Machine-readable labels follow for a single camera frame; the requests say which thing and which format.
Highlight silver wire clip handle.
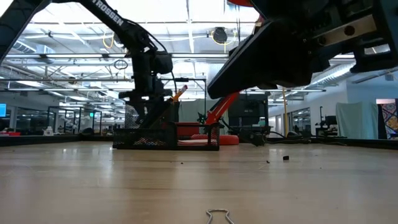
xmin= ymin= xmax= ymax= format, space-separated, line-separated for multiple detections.
xmin=205 ymin=208 xmax=236 ymax=224

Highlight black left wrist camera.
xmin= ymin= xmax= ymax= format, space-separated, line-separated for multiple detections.
xmin=154 ymin=51 xmax=174 ymax=75

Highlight pale green fabric screen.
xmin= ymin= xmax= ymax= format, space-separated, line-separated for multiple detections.
xmin=335 ymin=101 xmax=379 ymax=140

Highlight pink sticky note pad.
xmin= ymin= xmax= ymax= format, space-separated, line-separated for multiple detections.
xmin=177 ymin=139 xmax=217 ymax=147

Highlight yellow hanging cable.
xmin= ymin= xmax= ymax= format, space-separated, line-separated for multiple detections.
xmin=281 ymin=86 xmax=289 ymax=136

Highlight black mesh desk organizer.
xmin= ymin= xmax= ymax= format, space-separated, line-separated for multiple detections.
xmin=112 ymin=100 xmax=221 ymax=152

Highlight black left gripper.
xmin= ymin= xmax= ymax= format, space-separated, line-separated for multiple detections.
xmin=119 ymin=51 xmax=174 ymax=125

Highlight red desk lamp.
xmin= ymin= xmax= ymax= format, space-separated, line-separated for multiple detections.
xmin=174 ymin=0 xmax=265 ymax=146

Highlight black background workstation frame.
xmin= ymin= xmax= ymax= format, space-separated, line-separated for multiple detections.
xmin=47 ymin=106 xmax=103 ymax=135

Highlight black hanging cable loop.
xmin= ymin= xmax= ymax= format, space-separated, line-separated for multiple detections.
xmin=113 ymin=59 xmax=129 ymax=71

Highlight black ceiling cable reel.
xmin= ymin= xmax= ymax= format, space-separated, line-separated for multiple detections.
xmin=212 ymin=27 xmax=229 ymax=45

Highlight black lamp power cable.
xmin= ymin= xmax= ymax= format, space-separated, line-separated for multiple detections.
xmin=222 ymin=119 xmax=348 ymax=147

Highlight black background gantry frame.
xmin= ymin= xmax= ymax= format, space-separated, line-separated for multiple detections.
xmin=161 ymin=77 xmax=208 ymax=103

